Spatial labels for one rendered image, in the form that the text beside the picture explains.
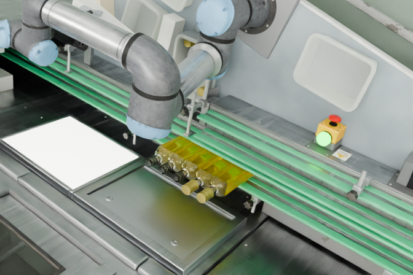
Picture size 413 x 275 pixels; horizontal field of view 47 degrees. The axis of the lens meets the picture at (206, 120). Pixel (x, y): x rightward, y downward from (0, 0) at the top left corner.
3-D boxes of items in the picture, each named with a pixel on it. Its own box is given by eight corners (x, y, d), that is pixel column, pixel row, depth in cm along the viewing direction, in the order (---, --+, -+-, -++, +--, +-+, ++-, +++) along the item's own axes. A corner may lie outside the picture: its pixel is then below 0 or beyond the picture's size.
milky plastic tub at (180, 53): (182, 83, 187) (168, 88, 181) (190, 29, 177) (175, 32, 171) (217, 99, 179) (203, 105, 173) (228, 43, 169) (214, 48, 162)
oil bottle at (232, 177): (241, 168, 165) (205, 192, 149) (244, 154, 163) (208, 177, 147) (255, 175, 163) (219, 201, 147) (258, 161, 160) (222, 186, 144)
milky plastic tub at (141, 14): (129, 35, 200) (115, 39, 193) (145, -12, 187) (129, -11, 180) (158, 59, 194) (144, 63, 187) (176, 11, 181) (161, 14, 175)
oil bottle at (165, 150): (190, 141, 176) (151, 161, 160) (192, 128, 174) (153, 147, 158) (201, 148, 174) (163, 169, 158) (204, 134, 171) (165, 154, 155)
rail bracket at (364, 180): (359, 178, 140) (342, 197, 130) (367, 158, 137) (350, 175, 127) (372, 185, 139) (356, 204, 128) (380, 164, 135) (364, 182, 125)
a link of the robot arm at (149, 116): (241, 32, 153) (167, 102, 109) (230, 72, 161) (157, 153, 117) (208, 19, 155) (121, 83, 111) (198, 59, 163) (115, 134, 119)
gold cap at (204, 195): (209, 199, 146) (200, 205, 142) (203, 189, 146) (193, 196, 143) (216, 194, 144) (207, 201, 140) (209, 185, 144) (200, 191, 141)
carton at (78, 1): (87, -5, 162) (74, -4, 157) (134, 33, 154) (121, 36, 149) (83, 10, 165) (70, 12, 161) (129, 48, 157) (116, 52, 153)
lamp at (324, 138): (316, 140, 151) (313, 143, 149) (321, 128, 149) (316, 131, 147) (329, 146, 149) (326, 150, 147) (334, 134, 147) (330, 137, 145)
